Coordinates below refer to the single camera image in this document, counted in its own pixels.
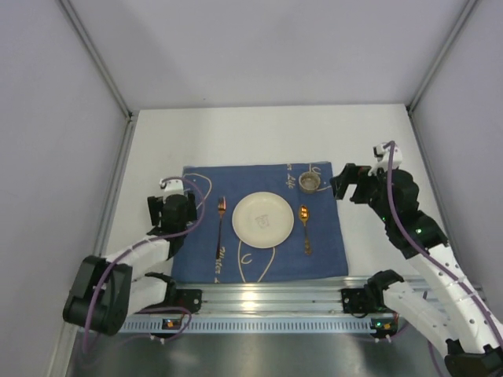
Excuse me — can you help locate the aluminium corner post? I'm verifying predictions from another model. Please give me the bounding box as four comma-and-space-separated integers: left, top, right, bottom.
56, 0, 133, 120
406, 0, 480, 116

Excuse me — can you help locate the speckled grey cup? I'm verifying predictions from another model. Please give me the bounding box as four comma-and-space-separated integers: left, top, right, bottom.
298, 171, 321, 194

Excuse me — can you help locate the aluminium left corner post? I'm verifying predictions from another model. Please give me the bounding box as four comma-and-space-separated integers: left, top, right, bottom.
56, 0, 133, 120

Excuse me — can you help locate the blue fish placemat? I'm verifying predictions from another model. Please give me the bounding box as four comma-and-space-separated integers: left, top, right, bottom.
171, 162, 349, 284

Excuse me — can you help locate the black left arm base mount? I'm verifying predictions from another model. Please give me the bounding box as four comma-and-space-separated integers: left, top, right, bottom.
156, 289, 203, 313

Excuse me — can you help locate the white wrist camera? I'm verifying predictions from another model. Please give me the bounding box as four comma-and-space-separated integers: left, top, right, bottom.
160, 177, 184, 196
369, 142, 403, 175

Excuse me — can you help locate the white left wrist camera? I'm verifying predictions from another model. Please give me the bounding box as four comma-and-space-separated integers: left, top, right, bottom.
160, 177, 184, 196

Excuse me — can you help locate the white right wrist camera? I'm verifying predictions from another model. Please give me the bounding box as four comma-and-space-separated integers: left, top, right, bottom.
369, 142, 403, 175

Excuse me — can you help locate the aluminium right corner post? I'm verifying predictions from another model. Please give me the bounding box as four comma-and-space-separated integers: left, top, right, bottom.
406, 0, 480, 116

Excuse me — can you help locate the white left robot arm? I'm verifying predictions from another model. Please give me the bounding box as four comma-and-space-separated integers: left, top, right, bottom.
62, 191, 197, 335

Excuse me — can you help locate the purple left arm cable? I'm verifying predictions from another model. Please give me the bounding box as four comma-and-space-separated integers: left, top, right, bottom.
80, 177, 207, 358

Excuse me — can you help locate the cream round plate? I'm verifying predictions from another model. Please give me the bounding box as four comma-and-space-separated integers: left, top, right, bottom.
232, 192, 295, 249

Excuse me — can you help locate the grey slotted cable duct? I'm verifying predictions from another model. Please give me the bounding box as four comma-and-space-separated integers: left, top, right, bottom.
119, 316, 398, 336

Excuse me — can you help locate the copper fork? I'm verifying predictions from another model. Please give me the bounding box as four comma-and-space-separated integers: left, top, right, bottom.
215, 196, 226, 260

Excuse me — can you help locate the gold spoon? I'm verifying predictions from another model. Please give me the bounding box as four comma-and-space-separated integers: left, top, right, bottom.
298, 205, 312, 255

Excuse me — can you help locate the aluminium front frame rail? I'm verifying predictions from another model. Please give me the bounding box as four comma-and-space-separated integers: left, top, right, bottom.
129, 274, 484, 315

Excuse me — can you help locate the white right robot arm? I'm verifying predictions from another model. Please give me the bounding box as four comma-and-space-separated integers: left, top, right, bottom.
330, 163, 502, 376

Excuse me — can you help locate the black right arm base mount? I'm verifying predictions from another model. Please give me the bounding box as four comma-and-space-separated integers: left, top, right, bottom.
340, 284, 396, 318

